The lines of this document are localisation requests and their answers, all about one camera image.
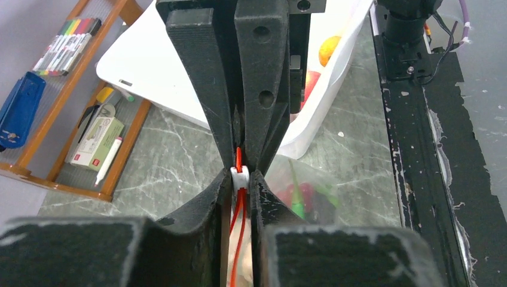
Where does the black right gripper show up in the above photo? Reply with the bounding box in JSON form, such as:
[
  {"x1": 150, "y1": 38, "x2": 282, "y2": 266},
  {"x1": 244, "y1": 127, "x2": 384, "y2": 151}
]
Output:
[{"x1": 155, "y1": 1, "x2": 326, "y2": 173}]

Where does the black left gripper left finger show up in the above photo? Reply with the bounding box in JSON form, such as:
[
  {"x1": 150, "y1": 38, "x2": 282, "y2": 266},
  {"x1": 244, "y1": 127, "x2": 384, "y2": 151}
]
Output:
[{"x1": 1, "y1": 171, "x2": 232, "y2": 286}]

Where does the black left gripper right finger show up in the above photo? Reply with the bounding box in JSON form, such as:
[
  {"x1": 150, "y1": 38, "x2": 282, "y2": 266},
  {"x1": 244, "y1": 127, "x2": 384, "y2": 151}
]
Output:
[{"x1": 250, "y1": 170, "x2": 444, "y2": 287}]

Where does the green bean pod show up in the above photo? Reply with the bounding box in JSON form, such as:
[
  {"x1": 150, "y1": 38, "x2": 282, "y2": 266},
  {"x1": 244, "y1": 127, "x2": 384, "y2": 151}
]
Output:
[{"x1": 288, "y1": 159, "x2": 306, "y2": 219}]

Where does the dark purple mangosteen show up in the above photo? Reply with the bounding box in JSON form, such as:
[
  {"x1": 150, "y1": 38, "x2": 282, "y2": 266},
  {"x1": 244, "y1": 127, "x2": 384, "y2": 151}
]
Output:
[{"x1": 312, "y1": 185, "x2": 339, "y2": 224}]

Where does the red grape bunch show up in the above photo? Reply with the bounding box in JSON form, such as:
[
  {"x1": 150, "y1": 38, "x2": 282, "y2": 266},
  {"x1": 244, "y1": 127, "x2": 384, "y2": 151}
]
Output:
[{"x1": 276, "y1": 182, "x2": 316, "y2": 213}]

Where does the clear zip top bag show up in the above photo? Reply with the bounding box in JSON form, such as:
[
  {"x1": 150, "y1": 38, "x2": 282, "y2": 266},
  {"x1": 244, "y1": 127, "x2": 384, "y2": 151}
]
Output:
[{"x1": 227, "y1": 148, "x2": 335, "y2": 286}]

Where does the white plastic bin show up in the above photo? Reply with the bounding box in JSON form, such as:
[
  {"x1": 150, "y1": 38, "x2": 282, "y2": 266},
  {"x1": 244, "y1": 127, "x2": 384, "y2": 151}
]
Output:
[{"x1": 96, "y1": 1, "x2": 372, "y2": 164}]

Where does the small red peach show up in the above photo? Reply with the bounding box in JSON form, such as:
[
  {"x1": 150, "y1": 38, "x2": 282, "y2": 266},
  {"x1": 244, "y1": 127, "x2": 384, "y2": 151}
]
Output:
[{"x1": 300, "y1": 71, "x2": 320, "y2": 109}]

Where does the small orange fruit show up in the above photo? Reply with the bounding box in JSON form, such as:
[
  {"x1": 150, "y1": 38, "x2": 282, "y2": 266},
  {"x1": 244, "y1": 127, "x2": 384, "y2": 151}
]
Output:
[{"x1": 318, "y1": 35, "x2": 341, "y2": 67}]

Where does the green tipped white marker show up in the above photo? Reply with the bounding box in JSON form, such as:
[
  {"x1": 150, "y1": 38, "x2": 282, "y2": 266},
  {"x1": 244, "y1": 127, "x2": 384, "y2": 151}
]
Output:
[{"x1": 114, "y1": 87, "x2": 135, "y2": 102}]

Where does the white pen on shelf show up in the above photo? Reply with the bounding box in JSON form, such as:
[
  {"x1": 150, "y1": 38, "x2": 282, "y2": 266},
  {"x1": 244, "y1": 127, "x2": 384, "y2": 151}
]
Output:
[{"x1": 94, "y1": 137, "x2": 123, "y2": 187}]

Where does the yellow item lower shelf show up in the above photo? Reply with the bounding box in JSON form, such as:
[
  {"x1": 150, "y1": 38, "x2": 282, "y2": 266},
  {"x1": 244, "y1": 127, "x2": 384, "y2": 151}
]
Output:
[{"x1": 96, "y1": 87, "x2": 114, "y2": 103}]

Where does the white red box lower shelf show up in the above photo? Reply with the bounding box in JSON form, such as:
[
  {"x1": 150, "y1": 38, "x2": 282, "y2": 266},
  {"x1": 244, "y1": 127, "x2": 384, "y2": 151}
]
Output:
[{"x1": 70, "y1": 117, "x2": 124, "y2": 172}]

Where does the coloured marker pen pack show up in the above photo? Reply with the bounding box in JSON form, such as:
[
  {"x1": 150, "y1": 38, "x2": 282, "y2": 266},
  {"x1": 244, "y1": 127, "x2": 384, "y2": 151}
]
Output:
[{"x1": 32, "y1": 17, "x2": 102, "y2": 77}]

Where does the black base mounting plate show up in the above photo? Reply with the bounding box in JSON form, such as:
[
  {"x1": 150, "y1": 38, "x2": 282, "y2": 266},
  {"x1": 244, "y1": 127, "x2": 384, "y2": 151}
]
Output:
[{"x1": 369, "y1": 1, "x2": 506, "y2": 286}]

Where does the wooden shelf rack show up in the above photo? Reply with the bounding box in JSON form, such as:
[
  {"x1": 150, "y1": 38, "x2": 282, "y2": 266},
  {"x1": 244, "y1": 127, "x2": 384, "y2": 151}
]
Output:
[{"x1": 1, "y1": 1, "x2": 151, "y2": 202}]

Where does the blue stapler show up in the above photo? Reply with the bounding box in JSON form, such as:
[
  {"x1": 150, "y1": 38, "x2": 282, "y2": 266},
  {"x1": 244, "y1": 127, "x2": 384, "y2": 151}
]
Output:
[{"x1": 1, "y1": 72, "x2": 46, "y2": 152}]

